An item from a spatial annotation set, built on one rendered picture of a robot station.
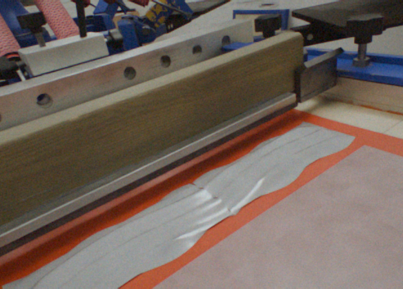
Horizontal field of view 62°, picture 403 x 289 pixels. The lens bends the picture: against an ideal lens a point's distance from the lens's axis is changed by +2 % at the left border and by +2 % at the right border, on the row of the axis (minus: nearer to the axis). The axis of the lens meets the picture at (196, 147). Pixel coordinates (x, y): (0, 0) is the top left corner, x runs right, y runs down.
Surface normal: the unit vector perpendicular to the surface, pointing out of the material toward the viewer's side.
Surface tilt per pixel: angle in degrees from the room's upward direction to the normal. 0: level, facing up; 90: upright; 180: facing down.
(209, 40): 90
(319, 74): 90
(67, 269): 32
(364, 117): 0
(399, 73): 0
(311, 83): 90
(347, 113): 0
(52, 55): 90
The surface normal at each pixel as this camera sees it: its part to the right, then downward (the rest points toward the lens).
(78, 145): 0.57, 0.31
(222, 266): -0.16, -0.87
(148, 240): 0.12, -0.53
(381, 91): -0.80, 0.40
